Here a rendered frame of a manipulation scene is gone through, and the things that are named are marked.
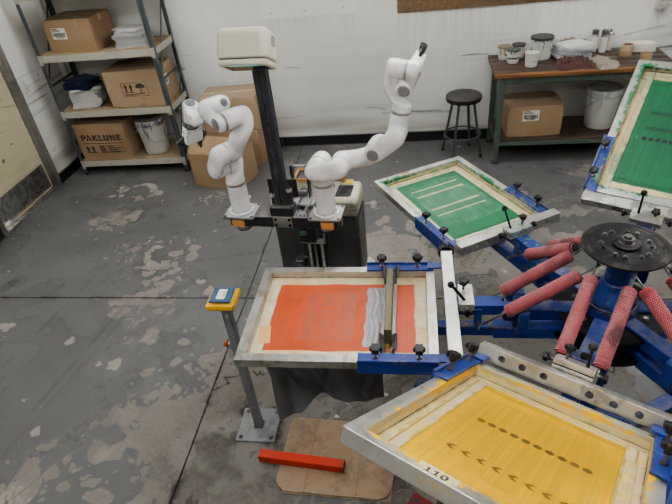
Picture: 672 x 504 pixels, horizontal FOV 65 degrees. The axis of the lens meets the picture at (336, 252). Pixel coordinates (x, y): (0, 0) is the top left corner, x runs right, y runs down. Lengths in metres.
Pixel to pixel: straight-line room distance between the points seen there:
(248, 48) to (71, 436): 2.41
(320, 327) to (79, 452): 1.75
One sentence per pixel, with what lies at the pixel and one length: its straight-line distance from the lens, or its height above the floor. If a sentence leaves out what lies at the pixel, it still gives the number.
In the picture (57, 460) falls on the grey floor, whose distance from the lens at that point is 3.50.
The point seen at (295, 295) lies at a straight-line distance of 2.41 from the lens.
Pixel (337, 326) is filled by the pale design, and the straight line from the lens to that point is 2.23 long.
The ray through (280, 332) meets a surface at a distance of 2.25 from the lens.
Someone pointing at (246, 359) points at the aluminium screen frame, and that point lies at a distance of 2.13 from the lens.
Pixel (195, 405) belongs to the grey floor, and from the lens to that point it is 3.38.
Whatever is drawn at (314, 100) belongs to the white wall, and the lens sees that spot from 5.89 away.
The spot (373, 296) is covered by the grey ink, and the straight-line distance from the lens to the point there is 2.34.
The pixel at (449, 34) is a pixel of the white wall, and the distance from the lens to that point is 5.64.
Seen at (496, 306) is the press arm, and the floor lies 1.04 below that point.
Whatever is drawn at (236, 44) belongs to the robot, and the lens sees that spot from 2.22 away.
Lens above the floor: 2.49
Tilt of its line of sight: 36 degrees down
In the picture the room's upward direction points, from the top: 7 degrees counter-clockwise
